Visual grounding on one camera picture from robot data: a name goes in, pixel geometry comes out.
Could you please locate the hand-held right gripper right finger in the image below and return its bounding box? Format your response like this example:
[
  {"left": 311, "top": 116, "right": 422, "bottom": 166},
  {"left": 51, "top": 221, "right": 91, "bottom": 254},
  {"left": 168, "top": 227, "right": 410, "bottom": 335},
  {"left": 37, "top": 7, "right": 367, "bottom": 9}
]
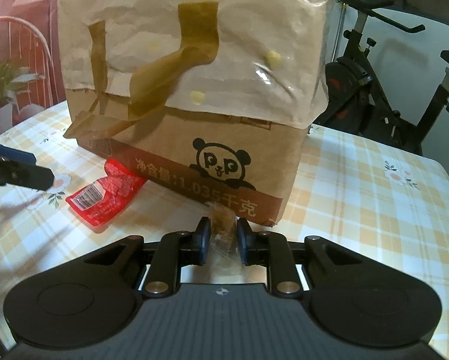
[{"left": 235, "top": 217, "right": 365, "bottom": 298}]

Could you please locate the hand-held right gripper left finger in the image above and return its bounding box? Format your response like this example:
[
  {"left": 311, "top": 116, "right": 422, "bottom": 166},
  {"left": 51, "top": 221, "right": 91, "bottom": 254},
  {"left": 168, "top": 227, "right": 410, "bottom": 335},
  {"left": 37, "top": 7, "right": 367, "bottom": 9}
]
[{"left": 83, "top": 217, "right": 212, "bottom": 298}]

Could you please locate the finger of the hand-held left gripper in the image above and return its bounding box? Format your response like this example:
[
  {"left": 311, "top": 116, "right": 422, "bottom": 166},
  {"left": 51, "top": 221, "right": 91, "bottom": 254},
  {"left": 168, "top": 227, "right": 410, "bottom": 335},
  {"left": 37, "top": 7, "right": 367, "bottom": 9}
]
[
  {"left": 0, "top": 139, "right": 37, "bottom": 166},
  {"left": 0, "top": 157, "right": 56, "bottom": 194}
]

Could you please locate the small clear snack packet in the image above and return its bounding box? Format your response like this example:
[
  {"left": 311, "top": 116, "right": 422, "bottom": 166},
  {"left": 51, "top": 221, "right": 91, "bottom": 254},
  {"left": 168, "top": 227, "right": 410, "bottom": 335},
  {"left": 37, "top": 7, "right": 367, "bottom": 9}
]
[{"left": 206, "top": 200, "right": 245, "bottom": 283}]

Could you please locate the red snack packet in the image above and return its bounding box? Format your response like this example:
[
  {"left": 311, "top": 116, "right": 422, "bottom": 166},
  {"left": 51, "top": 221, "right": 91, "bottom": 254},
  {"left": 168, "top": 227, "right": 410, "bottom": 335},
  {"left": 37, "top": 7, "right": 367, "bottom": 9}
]
[{"left": 66, "top": 158, "right": 148, "bottom": 229}]

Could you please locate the brown cardboard box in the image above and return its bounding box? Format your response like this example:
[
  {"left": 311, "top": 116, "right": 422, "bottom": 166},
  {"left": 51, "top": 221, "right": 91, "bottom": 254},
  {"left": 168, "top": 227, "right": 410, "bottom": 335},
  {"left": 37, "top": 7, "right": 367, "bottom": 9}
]
[{"left": 57, "top": 0, "right": 341, "bottom": 228}]

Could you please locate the yellow checkered tablecloth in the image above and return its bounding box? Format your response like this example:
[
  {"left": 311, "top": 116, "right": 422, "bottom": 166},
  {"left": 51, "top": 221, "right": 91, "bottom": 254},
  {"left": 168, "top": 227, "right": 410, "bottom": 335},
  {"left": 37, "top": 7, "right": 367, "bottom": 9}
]
[{"left": 0, "top": 99, "right": 449, "bottom": 355}]

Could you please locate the printed backdrop cloth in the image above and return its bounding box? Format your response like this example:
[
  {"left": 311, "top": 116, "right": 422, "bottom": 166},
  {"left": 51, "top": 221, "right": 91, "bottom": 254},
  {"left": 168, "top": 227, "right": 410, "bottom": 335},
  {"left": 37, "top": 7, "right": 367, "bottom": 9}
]
[{"left": 0, "top": 0, "right": 79, "bottom": 143}]

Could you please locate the black exercise bike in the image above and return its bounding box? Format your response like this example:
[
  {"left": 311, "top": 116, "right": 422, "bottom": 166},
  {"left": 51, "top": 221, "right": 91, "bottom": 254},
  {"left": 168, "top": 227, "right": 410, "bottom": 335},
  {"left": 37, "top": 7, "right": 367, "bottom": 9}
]
[{"left": 315, "top": 0, "right": 449, "bottom": 156}]

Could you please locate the thin metal pole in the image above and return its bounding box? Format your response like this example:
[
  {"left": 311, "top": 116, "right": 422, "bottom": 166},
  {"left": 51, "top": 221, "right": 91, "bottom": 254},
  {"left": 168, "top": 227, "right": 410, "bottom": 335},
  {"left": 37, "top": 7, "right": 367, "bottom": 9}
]
[{"left": 335, "top": 4, "right": 347, "bottom": 61}]

